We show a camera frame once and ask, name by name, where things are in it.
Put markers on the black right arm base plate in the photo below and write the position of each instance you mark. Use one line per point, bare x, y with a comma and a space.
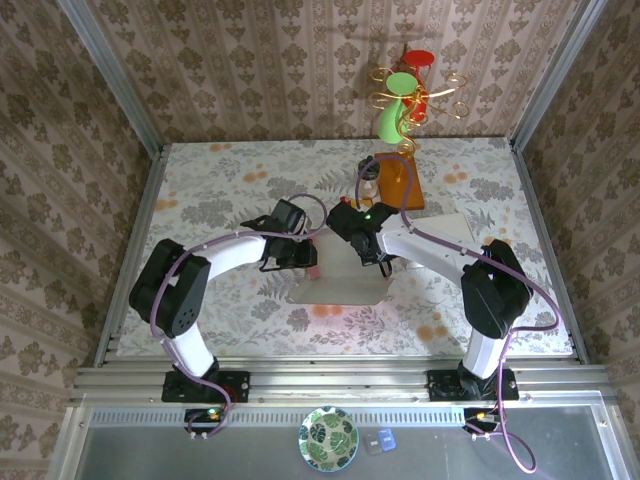
440, 387

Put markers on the glass jar with black lid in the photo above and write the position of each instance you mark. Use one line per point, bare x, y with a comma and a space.
370, 180

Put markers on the pink paper box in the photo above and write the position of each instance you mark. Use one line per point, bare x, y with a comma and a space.
340, 280

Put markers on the white paper box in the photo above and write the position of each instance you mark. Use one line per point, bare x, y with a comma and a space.
445, 223

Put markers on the aluminium frame post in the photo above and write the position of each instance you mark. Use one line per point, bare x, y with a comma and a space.
112, 75
555, 75

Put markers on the aluminium table side rail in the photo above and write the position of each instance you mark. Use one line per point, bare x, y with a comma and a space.
530, 190
151, 190

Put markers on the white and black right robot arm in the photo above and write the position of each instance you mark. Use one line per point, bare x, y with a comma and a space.
495, 295

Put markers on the leaf pattern bowl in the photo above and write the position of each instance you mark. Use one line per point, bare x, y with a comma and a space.
328, 438

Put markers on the small blue card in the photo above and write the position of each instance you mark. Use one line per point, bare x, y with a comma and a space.
387, 438

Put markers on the floral tablecloth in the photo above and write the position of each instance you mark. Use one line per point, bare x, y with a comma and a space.
250, 170

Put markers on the small black controller board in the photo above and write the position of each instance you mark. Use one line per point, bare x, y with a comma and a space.
480, 417
205, 417

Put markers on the long aluminium frame rail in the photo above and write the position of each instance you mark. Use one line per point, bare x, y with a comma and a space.
340, 385

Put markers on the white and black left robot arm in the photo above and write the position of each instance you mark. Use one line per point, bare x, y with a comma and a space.
170, 290

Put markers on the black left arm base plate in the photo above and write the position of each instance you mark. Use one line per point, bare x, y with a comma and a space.
235, 387

